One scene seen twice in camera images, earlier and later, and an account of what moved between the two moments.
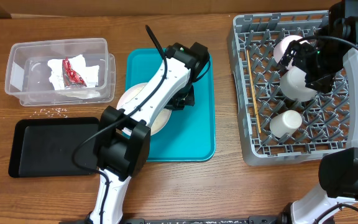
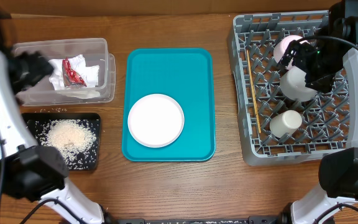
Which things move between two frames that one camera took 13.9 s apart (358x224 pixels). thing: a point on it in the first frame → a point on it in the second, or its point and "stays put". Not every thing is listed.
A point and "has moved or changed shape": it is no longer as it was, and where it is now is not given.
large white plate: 157,127 has moved or changed shape
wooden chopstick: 253,91 stays put
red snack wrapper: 71,78 stays put
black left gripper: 189,98 → 39,66
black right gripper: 324,81 stays put
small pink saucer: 282,44 stays put
